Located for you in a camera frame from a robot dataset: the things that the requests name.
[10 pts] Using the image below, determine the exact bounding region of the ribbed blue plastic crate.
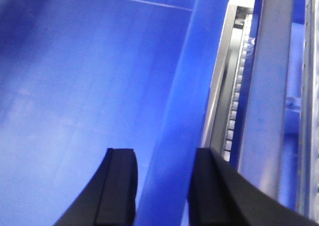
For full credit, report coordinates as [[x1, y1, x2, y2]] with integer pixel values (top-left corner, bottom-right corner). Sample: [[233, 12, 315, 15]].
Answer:
[[238, 0, 319, 226]]

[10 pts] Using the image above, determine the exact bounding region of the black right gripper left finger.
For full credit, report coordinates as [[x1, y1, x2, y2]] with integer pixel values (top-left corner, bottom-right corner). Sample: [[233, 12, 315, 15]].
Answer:
[[55, 148, 138, 226]]

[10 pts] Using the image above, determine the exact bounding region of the grey roller conveyor track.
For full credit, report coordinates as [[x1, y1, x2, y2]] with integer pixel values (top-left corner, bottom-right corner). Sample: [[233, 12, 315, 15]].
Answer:
[[223, 14, 253, 163]]

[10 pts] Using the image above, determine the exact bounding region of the blue bin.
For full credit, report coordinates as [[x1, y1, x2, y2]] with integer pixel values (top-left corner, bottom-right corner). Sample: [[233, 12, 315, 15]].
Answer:
[[0, 0, 229, 226]]

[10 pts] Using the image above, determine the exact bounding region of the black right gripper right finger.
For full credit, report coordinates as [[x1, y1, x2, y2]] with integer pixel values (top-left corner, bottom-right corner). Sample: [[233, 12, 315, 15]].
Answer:
[[188, 148, 316, 226]]

